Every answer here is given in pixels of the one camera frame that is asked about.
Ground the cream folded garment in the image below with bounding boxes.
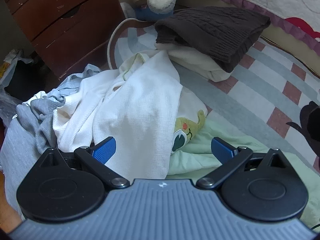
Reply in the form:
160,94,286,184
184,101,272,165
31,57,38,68
155,42,234,82

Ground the white cable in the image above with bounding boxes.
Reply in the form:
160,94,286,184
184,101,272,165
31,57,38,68
106,17,140,70

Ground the white blue plush toy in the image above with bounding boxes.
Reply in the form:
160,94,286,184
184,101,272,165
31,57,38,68
135,0,189,22

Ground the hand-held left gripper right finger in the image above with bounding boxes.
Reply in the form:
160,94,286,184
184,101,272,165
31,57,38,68
196,137,288,190

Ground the light grey cloth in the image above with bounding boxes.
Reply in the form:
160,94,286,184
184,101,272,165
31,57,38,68
0,119,59,217

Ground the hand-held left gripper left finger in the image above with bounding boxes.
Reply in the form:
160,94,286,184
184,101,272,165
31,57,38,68
37,136,130,190

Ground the brown knitted sweater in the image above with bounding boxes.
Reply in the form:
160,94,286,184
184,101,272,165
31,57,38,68
154,6,272,72

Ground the dark wooden nightstand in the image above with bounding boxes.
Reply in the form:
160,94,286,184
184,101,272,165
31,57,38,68
1,0,125,80

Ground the grey crumpled garment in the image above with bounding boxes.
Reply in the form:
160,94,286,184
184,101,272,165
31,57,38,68
16,97,67,153

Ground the white waffle garment green trim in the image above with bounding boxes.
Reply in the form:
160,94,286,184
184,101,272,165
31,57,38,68
52,50,208,179

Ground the light blue garment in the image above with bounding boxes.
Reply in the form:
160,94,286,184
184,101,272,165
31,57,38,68
54,64,103,103

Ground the light green blanket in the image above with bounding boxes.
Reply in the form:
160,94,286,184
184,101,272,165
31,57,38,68
165,117,320,233

